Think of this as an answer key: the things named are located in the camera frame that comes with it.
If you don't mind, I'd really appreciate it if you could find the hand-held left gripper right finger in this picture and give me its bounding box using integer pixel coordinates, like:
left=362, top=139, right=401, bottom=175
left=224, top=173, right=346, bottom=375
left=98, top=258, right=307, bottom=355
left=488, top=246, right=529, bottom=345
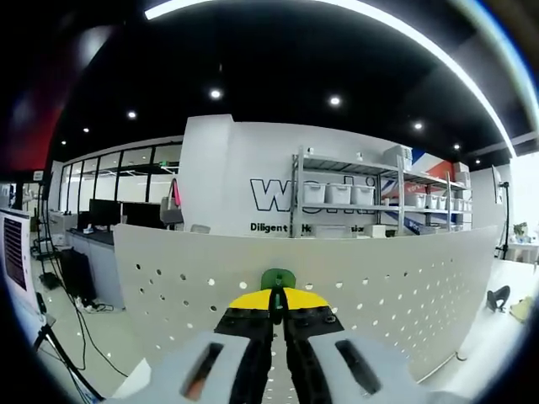
left=277, top=287, right=468, bottom=404

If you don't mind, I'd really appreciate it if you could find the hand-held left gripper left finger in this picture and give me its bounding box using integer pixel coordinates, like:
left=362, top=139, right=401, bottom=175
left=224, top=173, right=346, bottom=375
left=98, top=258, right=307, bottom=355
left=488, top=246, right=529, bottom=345
left=142, top=288, right=275, bottom=404

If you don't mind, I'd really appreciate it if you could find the green hook assembly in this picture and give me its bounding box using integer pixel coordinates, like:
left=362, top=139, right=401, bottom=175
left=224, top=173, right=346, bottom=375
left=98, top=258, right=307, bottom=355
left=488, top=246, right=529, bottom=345
left=259, top=267, right=298, bottom=325

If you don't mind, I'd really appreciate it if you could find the white perforated mounting plate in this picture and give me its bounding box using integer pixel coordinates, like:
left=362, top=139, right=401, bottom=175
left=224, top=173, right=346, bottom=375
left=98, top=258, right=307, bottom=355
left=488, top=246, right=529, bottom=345
left=112, top=222, right=500, bottom=386

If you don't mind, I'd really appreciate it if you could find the grey and pink bag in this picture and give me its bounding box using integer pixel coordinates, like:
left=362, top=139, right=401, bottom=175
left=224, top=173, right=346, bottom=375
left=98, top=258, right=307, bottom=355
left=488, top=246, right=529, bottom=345
left=161, top=177, right=185, bottom=225

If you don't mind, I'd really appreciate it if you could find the metal shelf rack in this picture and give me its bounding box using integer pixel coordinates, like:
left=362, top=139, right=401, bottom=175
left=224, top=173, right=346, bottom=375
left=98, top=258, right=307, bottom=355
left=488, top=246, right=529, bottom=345
left=291, top=145, right=472, bottom=237

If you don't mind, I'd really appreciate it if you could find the black computer monitor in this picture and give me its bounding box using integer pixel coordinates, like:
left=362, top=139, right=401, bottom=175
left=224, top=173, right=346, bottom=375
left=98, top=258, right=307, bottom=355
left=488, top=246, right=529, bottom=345
left=121, top=201, right=163, bottom=231
left=88, top=198, right=124, bottom=225

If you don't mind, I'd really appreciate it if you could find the grey office desk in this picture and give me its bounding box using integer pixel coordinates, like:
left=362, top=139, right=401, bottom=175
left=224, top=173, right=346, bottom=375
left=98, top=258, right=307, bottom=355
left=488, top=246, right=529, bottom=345
left=65, top=226, right=125, bottom=311

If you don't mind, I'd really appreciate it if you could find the black computer case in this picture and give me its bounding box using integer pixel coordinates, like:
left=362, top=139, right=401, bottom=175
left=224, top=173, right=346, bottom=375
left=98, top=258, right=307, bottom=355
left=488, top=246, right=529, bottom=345
left=58, top=247, right=96, bottom=304

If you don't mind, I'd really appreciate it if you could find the black curved object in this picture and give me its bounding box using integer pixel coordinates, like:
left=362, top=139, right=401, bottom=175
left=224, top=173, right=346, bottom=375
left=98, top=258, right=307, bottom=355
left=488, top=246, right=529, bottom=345
left=486, top=284, right=512, bottom=312

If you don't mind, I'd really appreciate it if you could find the monitor on black stand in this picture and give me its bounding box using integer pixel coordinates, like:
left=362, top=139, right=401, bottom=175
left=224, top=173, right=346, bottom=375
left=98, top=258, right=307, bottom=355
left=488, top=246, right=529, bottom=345
left=490, top=163, right=513, bottom=260

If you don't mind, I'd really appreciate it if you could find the group of ceiling spotlights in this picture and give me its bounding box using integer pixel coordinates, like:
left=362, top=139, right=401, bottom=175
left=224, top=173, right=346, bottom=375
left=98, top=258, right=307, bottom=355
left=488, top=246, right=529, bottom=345
left=60, top=87, right=482, bottom=165

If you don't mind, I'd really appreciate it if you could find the display screen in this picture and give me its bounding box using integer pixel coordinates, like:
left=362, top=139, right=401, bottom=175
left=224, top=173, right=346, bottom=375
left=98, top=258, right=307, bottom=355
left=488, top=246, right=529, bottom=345
left=0, top=209, right=35, bottom=306

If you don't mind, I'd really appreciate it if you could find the dark red hanging screen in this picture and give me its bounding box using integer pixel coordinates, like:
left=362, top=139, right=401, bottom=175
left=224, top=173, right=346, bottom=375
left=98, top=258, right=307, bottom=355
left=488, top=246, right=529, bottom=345
left=0, top=83, right=75, bottom=172

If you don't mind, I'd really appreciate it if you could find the long ceiling light strip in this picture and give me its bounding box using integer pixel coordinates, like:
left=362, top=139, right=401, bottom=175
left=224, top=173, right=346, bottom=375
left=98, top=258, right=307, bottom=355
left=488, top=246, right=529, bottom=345
left=143, top=0, right=518, bottom=157

